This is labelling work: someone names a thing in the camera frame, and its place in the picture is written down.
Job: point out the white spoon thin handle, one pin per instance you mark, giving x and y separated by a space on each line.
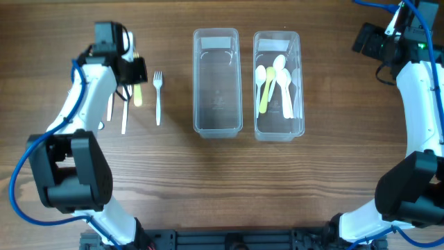
288 81

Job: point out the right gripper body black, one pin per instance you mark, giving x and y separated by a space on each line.
377 42

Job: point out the beige plastic fork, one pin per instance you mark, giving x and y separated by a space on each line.
137 95

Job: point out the clear container left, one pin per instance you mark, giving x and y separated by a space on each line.
217 90

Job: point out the beige plastic spoon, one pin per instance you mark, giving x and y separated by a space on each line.
270 75

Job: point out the clear container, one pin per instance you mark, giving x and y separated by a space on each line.
217 90
272 126

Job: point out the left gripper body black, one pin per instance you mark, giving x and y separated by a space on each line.
137 71

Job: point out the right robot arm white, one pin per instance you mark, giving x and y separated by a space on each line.
411 194

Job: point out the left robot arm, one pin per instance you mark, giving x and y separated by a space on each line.
70 171

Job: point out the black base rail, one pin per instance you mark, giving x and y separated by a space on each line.
314 238

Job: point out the white spoon wide handle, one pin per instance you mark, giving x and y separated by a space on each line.
282 82

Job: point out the clear container right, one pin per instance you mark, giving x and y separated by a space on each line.
272 126

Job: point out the white spoon ridged bowl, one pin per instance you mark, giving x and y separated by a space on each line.
260 78

